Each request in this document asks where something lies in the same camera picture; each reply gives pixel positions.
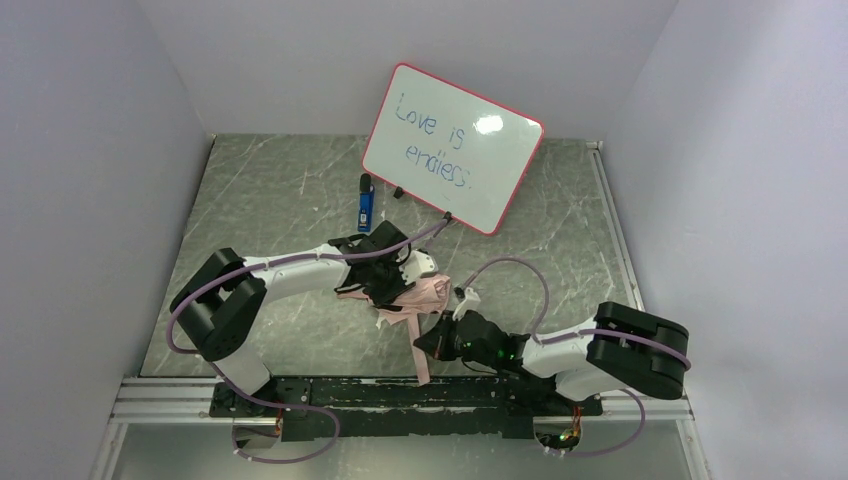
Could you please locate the pink folding umbrella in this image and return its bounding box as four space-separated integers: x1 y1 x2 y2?
336 274 452 386

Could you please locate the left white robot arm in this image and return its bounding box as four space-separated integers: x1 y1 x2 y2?
168 221 413 394

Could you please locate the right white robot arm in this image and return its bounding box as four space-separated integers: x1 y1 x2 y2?
413 301 691 402

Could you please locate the blue whiteboard marker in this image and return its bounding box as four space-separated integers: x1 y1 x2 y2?
357 173 375 233

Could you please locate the red-framed whiteboard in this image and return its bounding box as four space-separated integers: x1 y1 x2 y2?
362 63 545 235

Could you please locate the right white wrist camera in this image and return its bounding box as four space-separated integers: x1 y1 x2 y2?
452 287 481 321

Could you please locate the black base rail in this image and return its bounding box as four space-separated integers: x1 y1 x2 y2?
208 375 603 442

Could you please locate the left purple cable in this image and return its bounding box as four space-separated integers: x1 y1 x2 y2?
164 215 455 465

